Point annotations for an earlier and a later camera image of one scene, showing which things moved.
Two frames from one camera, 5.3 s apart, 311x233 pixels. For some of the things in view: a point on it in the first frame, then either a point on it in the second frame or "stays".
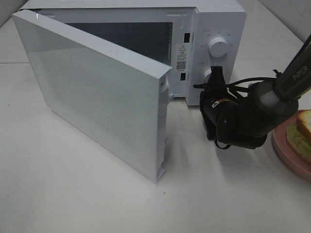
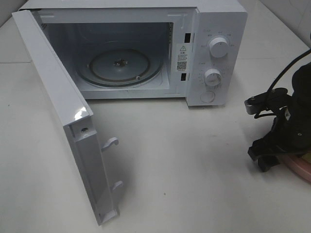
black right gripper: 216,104 to 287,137
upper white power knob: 217,46 stays
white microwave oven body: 190,37 stays
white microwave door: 115,97 to 85,146
